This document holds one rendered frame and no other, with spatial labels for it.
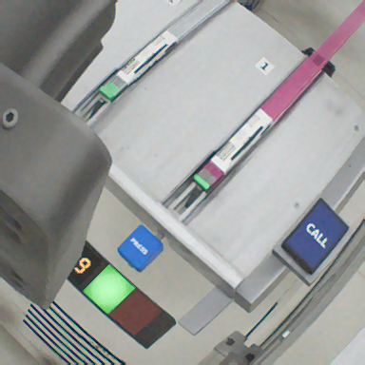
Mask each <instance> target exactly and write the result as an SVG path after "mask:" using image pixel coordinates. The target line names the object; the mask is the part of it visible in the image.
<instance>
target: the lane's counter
mask: <svg viewBox="0 0 365 365"><path fill-rule="evenodd" d="M102 262H103V261H102V260H101V259H99V258H98V257H97V256H96V255H95V254H94V253H93V252H92V251H91V250H90V249H89V248H88V247H87V246H86V245H85V244H84V249H83V252H82V254H81V257H80V258H79V259H78V260H77V263H76V265H74V267H73V270H72V271H70V274H69V276H70V277H72V278H73V279H74V280H75V281H76V282H77V283H78V284H79V285H81V284H82V283H83V281H84V280H85V279H86V278H87V277H88V276H89V275H90V274H91V273H92V272H93V271H94V270H95V269H96V268H97V267H98V266H99V265H100V264H101V263H102Z"/></svg>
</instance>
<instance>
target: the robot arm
mask: <svg viewBox="0 0 365 365"><path fill-rule="evenodd" d="M118 1H120V0H0V277H1V278H2V279H3V280H4V281H6V282H7V283H8V284H9V285H10V286H11V287H12V288H14V290H16V291H17V292H18V293H20V294H21V295H22V296H23V297H25V298H26V299H28V300H29V301H31V302H32V303H34V304H35V305H37V306H38V307H41V308H43V309H46V310H48V308H49V306H50V305H51V303H52V302H53V301H54V299H55V297H56V296H57V294H58V292H59V291H60V289H61V288H62V286H63V284H64V283H65V280H66V279H67V276H69V274H70V271H72V270H73V267H74V265H76V263H77V260H78V259H79V258H80V257H81V254H82V252H83V249H84V244H85V242H86V238H87V233H88V230H89V228H90V225H91V224H92V222H91V221H92V218H93V216H94V213H95V211H96V208H97V206H98V203H99V200H100V196H101V193H102V190H103V187H104V185H105V182H106V178H107V176H108V172H109V169H110V167H111V165H112V159H111V156H110V155H111V154H110V152H109V150H108V149H107V146H106V144H105V143H104V142H103V141H102V139H100V138H99V137H98V136H97V134H96V133H95V132H94V131H93V130H92V129H91V128H90V127H89V125H88V124H87V123H86V122H83V121H82V119H81V118H79V117H78V116H77V114H74V113H73V112H71V110H70V109H68V108H66V107H65V106H63V104H61V103H62V102H63V100H64V99H65V98H66V96H67V95H68V93H69V92H70V91H71V89H72V88H73V87H74V85H75V84H76V82H77V81H79V79H80V78H81V77H82V75H83V74H84V73H85V71H86V70H87V68H88V67H90V65H91V64H92V62H93V61H94V60H95V58H96V57H98V55H99V54H100V53H101V51H102V50H103V49H104V47H103V43H102V41H101V39H103V38H104V36H105V35H106V34H107V33H108V31H109V30H110V28H111V27H112V26H113V24H114V21H115V14H116V7H115V6H116V4H117V3H118Z"/></svg>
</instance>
